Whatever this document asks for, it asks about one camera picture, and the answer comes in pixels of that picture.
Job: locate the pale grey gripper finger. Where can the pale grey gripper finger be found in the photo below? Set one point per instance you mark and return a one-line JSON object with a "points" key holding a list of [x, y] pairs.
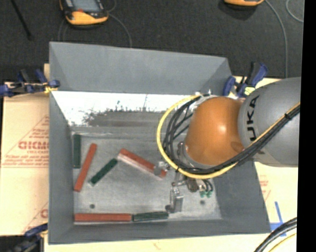
{"points": [[161, 168], [176, 199]]}

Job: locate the red-brown flat block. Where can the red-brown flat block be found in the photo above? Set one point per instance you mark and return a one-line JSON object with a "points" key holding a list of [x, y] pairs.
{"points": [[103, 217], [85, 167], [136, 159]]}

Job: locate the dark green flat block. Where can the dark green flat block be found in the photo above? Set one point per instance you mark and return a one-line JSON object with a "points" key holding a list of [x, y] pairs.
{"points": [[103, 172], [150, 216], [77, 151]]}

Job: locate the grey metal bin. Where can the grey metal bin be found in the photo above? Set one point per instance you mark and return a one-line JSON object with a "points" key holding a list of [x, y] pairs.
{"points": [[139, 73]]}

